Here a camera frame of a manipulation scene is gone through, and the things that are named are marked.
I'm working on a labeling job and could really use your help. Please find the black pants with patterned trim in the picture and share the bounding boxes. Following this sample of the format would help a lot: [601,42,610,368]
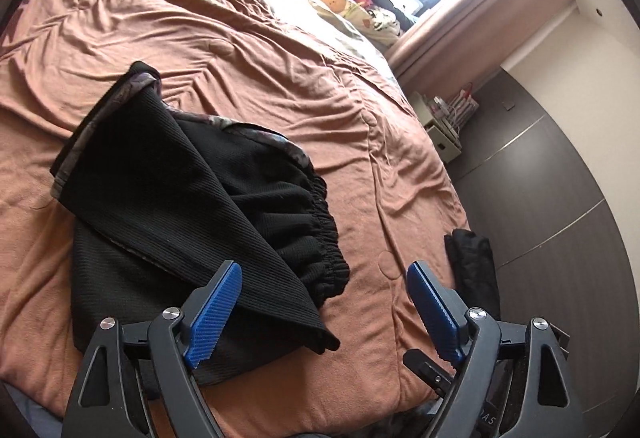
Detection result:
[50,60,352,388]

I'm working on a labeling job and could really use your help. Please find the cream nightstand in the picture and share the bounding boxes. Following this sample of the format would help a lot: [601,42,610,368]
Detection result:
[414,90,464,165]

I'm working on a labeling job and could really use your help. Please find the dark grey wardrobe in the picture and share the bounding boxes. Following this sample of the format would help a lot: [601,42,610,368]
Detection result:
[444,69,632,438]

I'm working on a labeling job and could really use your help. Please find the pink curtain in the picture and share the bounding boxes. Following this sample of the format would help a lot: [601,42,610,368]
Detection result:
[386,0,577,89]

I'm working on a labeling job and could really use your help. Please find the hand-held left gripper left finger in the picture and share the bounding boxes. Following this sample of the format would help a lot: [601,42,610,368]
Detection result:
[60,260,246,438]

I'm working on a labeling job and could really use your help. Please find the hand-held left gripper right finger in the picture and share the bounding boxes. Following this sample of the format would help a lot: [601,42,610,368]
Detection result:
[406,261,587,438]

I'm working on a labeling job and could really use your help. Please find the pink wire rack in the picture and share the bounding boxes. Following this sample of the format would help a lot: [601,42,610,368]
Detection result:
[444,86,479,135]

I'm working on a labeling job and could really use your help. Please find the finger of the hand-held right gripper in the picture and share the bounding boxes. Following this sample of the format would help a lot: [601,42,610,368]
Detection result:
[403,349,458,397]

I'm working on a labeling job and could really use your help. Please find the brown duvet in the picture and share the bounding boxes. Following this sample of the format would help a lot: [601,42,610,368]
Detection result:
[0,0,472,438]

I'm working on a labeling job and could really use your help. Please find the bear print pillow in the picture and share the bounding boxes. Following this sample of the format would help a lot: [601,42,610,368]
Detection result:
[309,0,373,27]

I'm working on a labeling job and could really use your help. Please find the folded black garment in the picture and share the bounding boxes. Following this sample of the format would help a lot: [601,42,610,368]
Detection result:
[443,228,502,319]

